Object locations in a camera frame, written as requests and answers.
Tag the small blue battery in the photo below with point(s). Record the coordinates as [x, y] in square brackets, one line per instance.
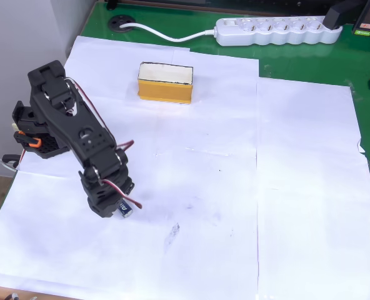
[125, 210]

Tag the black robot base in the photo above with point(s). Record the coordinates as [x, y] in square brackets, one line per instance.
[47, 147]

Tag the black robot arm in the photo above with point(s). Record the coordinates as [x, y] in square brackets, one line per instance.
[66, 115]

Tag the yellow rectangular box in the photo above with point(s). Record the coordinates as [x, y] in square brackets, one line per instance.
[164, 92]

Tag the white paper table cover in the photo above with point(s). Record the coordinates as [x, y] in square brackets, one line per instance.
[203, 187]

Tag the orange black clamp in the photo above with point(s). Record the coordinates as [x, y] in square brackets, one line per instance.
[32, 141]

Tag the white power strip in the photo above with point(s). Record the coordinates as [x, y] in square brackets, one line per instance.
[278, 32]

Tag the green desk mat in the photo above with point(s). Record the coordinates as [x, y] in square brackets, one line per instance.
[313, 62]

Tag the black power adapter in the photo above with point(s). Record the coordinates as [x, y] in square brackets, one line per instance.
[341, 14]

